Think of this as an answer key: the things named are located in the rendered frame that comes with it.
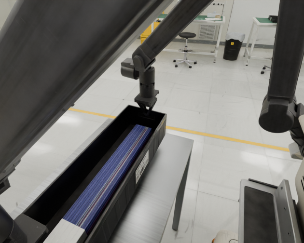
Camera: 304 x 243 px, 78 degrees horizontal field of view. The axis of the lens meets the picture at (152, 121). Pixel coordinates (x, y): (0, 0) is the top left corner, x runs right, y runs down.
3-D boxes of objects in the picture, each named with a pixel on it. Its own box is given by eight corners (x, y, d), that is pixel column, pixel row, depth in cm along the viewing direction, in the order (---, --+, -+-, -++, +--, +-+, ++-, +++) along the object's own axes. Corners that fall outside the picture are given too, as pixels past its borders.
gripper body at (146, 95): (133, 103, 70) (132, 85, 66) (144, 91, 78) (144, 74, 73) (149, 106, 68) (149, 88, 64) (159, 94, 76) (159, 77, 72)
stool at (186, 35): (167, 62, 403) (168, 32, 367) (186, 59, 422) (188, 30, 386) (181, 70, 366) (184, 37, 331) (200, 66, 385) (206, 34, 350)
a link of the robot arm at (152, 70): (149, 69, 62) (158, 64, 66) (132, 65, 65) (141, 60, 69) (149, 88, 66) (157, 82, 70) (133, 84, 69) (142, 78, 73)
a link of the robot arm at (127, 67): (140, 57, 57) (155, 45, 62) (111, 51, 62) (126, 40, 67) (145, 89, 66) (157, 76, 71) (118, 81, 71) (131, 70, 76)
